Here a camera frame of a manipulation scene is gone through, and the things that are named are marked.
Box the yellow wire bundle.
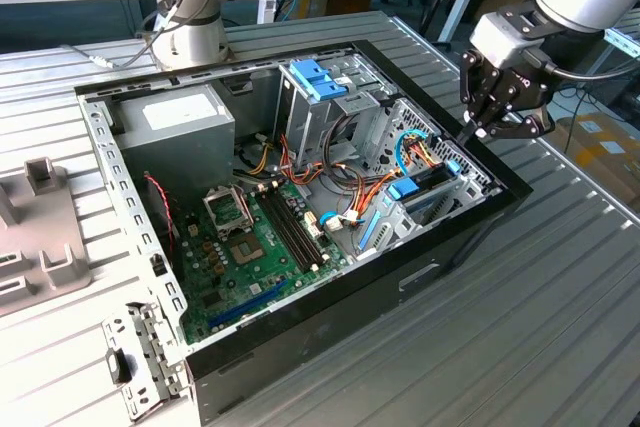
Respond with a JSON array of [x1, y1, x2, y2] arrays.
[[244, 141, 276, 177]]

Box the grey power supply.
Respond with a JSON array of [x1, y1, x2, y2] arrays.
[[117, 84, 236, 198]]

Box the silver disk bay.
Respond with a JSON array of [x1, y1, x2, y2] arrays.
[[357, 96, 504, 262]]

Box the red black fan wire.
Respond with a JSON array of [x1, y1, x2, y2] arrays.
[[143, 171, 177, 251]]

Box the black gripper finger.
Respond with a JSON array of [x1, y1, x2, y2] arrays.
[[457, 49, 501, 144], [467, 106, 556, 143]]

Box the grey parts rack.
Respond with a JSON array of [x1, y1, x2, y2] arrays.
[[0, 156, 96, 319]]

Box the silver optical drive cage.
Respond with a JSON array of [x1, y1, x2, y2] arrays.
[[272, 54, 399, 173]]

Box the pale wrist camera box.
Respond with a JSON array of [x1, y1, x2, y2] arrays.
[[468, 10, 532, 69]]

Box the hard disk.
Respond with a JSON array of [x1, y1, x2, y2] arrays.
[[357, 159, 462, 254]]

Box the blue expansion slot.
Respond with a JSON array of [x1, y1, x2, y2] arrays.
[[207, 278, 290, 331]]

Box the white board connector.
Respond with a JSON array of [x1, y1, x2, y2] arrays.
[[303, 210, 322, 241]]

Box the metal socket cover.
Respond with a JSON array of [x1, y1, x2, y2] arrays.
[[202, 185, 254, 240]]

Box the orange wire bundle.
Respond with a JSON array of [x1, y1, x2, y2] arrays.
[[277, 134, 386, 213]]

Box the green motherboard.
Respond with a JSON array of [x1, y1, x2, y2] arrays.
[[177, 179, 351, 346]]

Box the blue drive cage latch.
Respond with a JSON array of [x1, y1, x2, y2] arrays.
[[288, 59, 351, 103]]

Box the black case latch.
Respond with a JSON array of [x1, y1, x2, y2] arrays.
[[106, 349, 135, 387]]

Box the long blue data wire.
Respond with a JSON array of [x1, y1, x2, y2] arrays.
[[393, 129, 429, 179]]

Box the black RAM slot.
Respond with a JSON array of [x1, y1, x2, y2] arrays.
[[273, 184, 324, 266], [262, 189, 312, 270], [268, 186, 318, 268], [257, 190, 307, 272]]

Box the large cardboard box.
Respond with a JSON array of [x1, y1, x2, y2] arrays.
[[552, 113, 640, 208]]

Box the CPU socket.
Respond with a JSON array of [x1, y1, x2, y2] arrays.
[[227, 230, 266, 269]]

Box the metal slat shelf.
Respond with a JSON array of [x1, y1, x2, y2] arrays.
[[584, 21, 640, 93]]

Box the black wire bundle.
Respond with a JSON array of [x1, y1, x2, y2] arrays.
[[321, 111, 372, 189]]

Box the short blue wire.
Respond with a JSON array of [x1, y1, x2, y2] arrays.
[[319, 210, 347, 234]]

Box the black open PC case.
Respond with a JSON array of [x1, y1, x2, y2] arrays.
[[74, 39, 534, 427]]

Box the orange red power wire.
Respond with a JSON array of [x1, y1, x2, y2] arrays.
[[352, 138, 449, 253]]

